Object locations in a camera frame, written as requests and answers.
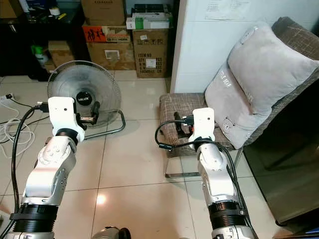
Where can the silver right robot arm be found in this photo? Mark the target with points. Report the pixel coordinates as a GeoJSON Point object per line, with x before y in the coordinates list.
{"type": "Point", "coordinates": [217, 174]}

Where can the black flat box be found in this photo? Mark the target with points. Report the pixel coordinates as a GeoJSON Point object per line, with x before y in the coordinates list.
{"type": "Point", "coordinates": [152, 10]}

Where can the cardboard box white label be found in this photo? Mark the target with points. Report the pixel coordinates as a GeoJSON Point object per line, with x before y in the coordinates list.
{"type": "Point", "coordinates": [108, 56]}

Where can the green bottle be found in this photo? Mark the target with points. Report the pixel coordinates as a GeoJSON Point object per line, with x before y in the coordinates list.
{"type": "Point", "coordinates": [40, 56]}

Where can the blue box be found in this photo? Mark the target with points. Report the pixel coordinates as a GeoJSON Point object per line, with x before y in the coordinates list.
{"type": "Point", "coordinates": [40, 4]}

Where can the white green flat box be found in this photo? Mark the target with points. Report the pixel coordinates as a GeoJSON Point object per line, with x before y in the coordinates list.
{"type": "Point", "coordinates": [148, 23]}

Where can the small cardboard box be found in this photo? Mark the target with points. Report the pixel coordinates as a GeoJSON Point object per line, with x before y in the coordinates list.
{"type": "Point", "coordinates": [60, 51]}

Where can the small grey printed pillow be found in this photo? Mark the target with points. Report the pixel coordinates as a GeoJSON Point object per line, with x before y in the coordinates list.
{"type": "Point", "coordinates": [227, 94]}

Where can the white tape roll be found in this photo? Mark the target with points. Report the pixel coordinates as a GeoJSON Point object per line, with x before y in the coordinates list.
{"type": "Point", "coordinates": [54, 11]}

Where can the orange black printed box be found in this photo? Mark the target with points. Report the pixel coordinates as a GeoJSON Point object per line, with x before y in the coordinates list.
{"type": "Point", "coordinates": [97, 34]}

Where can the cardboard box printed express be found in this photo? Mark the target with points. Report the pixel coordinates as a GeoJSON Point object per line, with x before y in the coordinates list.
{"type": "Point", "coordinates": [103, 11]}

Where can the black shelf unit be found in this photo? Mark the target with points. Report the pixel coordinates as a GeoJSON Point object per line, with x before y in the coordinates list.
{"type": "Point", "coordinates": [17, 45]}

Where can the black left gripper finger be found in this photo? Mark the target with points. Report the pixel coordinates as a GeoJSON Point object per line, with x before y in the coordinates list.
{"type": "Point", "coordinates": [94, 110]}

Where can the large grey pillow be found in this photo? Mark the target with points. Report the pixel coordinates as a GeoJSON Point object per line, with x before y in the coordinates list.
{"type": "Point", "coordinates": [269, 64]}

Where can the grey plaid armchair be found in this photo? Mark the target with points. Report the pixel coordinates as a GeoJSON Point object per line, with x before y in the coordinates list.
{"type": "Point", "coordinates": [179, 107]}

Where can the grey black robot leg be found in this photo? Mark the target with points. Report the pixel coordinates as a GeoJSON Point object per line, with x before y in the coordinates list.
{"type": "Point", "coordinates": [109, 234]}

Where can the white printed paper sheet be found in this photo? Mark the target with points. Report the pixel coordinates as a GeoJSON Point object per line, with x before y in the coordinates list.
{"type": "Point", "coordinates": [229, 9]}

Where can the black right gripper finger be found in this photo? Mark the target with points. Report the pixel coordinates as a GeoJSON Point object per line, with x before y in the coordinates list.
{"type": "Point", "coordinates": [178, 122]}

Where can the white power strip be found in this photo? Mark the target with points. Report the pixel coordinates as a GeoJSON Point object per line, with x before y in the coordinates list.
{"type": "Point", "coordinates": [5, 97]}

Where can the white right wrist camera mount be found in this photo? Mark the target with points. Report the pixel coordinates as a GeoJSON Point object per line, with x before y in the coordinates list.
{"type": "Point", "coordinates": [203, 122]}

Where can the dark low table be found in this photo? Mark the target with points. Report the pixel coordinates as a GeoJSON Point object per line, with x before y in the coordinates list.
{"type": "Point", "coordinates": [284, 164]}

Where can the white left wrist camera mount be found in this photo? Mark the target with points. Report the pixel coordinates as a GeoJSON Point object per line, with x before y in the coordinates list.
{"type": "Point", "coordinates": [62, 112]}

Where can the grey floor fan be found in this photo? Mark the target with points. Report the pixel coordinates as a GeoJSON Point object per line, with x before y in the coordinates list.
{"type": "Point", "coordinates": [65, 82]}

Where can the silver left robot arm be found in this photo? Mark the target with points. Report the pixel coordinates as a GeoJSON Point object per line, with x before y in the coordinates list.
{"type": "Point", "coordinates": [50, 169]}

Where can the tall cardboard box black print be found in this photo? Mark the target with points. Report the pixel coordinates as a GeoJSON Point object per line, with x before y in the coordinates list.
{"type": "Point", "coordinates": [150, 54]}

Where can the plain brown cardboard box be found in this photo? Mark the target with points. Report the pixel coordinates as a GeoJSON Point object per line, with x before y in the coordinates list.
{"type": "Point", "coordinates": [10, 8]}

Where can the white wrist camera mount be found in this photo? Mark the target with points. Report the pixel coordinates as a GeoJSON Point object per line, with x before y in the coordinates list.
{"type": "Point", "coordinates": [203, 122]}
{"type": "Point", "coordinates": [62, 112]}

